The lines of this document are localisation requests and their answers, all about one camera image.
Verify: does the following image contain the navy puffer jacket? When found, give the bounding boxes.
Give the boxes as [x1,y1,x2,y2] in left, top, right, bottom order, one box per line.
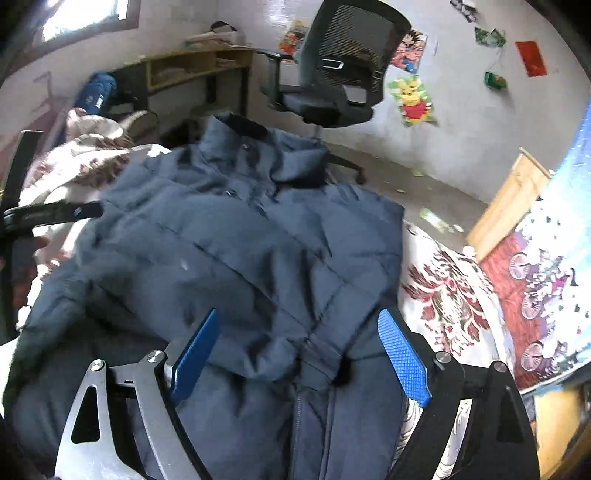
[2,113,409,480]

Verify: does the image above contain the blue bag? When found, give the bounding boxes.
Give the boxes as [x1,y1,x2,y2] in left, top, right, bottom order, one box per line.
[76,71,118,116]

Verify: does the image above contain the black and white photos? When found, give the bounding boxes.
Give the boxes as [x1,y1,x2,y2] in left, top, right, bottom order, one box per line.
[450,0,481,21]

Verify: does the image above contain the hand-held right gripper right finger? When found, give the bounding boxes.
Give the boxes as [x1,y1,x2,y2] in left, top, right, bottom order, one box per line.
[378,308,541,480]

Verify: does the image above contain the cartoon character poster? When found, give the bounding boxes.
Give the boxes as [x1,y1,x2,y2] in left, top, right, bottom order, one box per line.
[390,28,428,75]

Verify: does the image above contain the red paper envelope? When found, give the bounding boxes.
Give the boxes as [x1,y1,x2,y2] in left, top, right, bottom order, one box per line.
[515,41,548,78]

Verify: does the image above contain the yellow bear poster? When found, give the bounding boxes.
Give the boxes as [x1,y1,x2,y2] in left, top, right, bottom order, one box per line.
[387,76,437,127]

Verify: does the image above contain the wooden frame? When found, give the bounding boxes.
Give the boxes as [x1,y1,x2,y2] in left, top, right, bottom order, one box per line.
[465,148,552,261]

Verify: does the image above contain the green photo card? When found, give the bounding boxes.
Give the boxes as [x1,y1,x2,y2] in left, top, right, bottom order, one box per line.
[475,28,506,48]

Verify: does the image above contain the black mesh office chair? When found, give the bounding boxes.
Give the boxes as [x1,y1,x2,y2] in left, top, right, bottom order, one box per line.
[256,0,386,185]

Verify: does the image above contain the floral blanket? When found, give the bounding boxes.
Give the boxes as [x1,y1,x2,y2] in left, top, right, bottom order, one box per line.
[0,108,515,480]

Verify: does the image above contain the yellow cloth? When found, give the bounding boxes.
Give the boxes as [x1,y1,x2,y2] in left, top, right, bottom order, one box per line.
[531,383,585,478]

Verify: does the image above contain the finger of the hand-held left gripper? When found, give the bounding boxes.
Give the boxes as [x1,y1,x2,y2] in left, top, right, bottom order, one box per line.
[2,200,103,232]

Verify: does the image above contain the wooden desk shelf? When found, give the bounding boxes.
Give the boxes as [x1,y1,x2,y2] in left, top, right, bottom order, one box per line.
[111,46,257,121]

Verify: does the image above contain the orange cartoon poster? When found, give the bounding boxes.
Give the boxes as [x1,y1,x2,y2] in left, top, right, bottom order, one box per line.
[278,21,309,58]

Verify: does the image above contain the pile of desk clutter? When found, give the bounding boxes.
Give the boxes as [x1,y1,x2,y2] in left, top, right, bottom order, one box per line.
[187,21,250,49]

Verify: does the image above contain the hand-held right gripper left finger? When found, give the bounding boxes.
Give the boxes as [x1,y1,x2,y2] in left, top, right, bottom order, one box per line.
[54,307,220,480]

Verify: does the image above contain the green plastic wrapper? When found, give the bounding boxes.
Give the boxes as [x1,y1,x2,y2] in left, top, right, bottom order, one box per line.
[418,208,451,229]

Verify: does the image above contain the window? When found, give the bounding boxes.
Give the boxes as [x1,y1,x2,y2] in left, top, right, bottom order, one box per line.
[28,0,141,51]

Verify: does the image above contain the blue printed curtain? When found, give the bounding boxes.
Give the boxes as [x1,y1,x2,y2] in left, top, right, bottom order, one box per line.
[478,120,591,393]

